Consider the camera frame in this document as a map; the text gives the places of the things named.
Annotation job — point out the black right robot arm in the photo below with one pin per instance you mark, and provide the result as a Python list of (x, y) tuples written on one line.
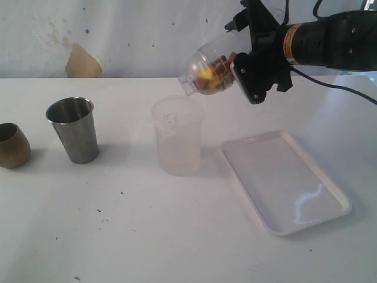
[(344, 41)]

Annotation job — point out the steel metal cup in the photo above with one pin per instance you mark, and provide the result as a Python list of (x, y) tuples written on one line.
[(73, 121)]

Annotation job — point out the white plastic tray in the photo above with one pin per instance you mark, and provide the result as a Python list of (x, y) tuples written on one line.
[(286, 188)]

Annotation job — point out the frosted plastic cup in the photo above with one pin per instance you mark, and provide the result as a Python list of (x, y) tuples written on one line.
[(177, 122)]

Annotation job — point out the gold foil coin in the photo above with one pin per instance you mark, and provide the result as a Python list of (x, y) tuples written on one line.
[(207, 79)]

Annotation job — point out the clear measuring shaker cup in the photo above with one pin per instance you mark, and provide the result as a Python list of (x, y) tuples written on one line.
[(234, 41)]

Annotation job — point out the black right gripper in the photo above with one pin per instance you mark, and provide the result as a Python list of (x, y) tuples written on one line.
[(265, 34)]

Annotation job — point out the clear shaker dome lid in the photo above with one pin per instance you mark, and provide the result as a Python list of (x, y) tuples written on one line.
[(205, 56)]

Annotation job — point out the round wooden cup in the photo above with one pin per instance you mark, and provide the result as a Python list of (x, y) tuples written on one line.
[(15, 147)]

